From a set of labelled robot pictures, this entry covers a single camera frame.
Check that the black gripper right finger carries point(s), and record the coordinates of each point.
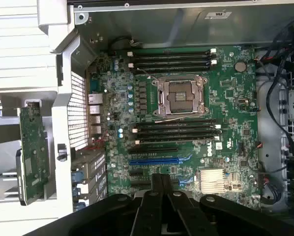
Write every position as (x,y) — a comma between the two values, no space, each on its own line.
(186,214)

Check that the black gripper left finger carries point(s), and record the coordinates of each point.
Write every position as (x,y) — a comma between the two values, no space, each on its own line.
(147,211)

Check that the green graphics card black cooler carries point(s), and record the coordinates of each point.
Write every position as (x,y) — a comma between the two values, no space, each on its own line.
(34,147)

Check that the short black expansion slot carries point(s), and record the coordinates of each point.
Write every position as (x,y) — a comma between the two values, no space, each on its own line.
(136,172)

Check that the silver finned heat sink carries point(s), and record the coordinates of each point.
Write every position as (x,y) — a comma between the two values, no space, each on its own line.
(212,182)

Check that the blue expansion slot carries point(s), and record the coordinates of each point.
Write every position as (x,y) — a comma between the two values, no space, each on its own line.
(154,161)

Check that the RAM slot white clips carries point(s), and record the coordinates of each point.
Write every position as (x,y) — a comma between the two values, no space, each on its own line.
(171,52)
(171,63)
(137,142)
(176,127)

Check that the RAM slot black clips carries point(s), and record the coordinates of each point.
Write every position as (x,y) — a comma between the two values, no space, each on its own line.
(171,58)
(176,121)
(171,69)
(176,133)

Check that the green motherboard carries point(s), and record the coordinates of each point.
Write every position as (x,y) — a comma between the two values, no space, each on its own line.
(235,110)

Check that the CPU socket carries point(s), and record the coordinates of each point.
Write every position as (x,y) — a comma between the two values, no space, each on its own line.
(179,96)

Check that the metal socket cover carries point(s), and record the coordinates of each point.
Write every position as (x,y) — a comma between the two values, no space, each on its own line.
(198,96)

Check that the silver coin battery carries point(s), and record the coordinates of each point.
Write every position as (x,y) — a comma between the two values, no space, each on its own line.
(240,66)

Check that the black grey PC case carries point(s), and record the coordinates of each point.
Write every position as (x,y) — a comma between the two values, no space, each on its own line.
(161,29)

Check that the white label sticker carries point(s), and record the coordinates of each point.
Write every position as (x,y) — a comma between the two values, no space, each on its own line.
(218,15)

